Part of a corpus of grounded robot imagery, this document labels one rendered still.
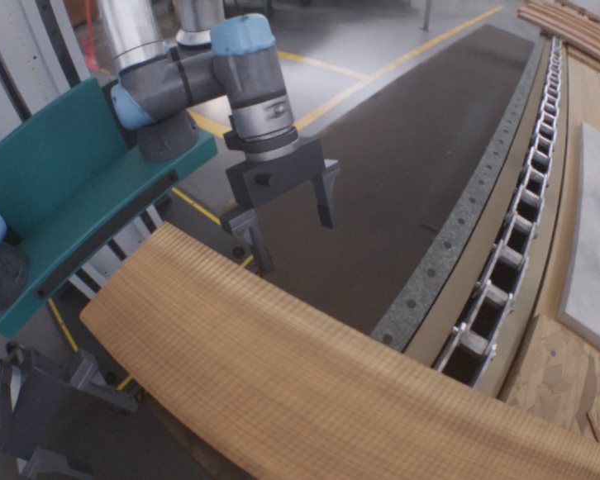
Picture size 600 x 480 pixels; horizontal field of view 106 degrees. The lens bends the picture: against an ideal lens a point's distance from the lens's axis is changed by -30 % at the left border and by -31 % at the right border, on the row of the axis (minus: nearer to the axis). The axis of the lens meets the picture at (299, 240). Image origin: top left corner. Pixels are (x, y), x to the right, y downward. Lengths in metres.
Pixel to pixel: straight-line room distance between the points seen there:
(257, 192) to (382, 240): 1.07
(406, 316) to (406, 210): 1.23
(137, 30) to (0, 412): 0.46
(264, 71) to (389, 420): 0.37
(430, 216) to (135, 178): 1.27
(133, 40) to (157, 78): 0.07
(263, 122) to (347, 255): 1.03
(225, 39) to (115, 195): 0.44
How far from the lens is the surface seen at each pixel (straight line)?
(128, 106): 0.47
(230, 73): 0.39
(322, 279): 1.30
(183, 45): 0.67
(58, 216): 0.79
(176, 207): 1.21
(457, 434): 0.29
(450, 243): 0.43
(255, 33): 0.39
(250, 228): 0.42
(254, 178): 0.39
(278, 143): 0.40
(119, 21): 0.49
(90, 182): 0.81
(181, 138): 0.72
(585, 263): 0.52
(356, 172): 1.71
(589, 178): 0.71
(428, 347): 0.36
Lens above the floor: 1.14
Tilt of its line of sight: 54 degrees down
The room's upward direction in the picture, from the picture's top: 5 degrees counter-clockwise
